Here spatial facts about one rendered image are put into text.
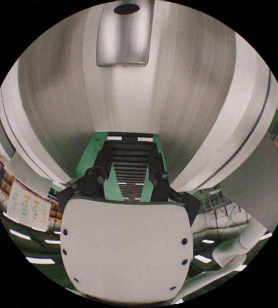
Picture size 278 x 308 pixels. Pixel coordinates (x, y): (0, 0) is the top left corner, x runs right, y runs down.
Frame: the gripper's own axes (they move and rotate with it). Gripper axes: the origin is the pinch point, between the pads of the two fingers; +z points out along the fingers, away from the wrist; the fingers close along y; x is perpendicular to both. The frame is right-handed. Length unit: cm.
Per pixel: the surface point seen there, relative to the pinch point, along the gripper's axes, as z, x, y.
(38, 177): -4.2, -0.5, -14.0
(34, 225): -103, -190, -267
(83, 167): 3.0, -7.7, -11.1
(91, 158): 3.0, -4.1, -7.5
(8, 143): -4.1, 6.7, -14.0
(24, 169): -4.6, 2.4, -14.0
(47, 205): -26, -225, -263
